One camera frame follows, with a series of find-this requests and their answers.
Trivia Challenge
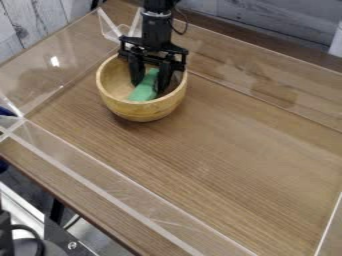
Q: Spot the black metal base plate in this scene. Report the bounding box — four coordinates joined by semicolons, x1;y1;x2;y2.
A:
42;219;98;256

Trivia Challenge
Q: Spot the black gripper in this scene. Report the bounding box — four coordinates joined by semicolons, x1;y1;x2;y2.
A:
118;11;188;94

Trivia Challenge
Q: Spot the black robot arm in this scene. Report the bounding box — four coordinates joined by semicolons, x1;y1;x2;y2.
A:
118;0;188;93

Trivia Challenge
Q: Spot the black cable loop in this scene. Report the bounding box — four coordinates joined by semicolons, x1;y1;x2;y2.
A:
8;224;46;256

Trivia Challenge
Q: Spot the blue object at edge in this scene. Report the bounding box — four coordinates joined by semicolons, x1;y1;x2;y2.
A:
0;106;17;117

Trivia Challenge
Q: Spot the clear acrylic enclosure wall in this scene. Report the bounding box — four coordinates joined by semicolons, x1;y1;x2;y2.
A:
0;9;342;256

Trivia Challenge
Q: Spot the black table leg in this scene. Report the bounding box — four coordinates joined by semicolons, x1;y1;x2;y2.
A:
49;199;65;225

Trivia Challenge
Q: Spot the green rectangular block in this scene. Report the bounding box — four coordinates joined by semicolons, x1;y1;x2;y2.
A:
128;68;159;102

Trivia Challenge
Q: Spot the clear acrylic corner bracket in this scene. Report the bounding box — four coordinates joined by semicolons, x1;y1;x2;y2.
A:
96;8;141;43

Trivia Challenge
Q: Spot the brown wooden bowl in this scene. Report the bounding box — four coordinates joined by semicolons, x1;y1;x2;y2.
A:
96;54;188;122

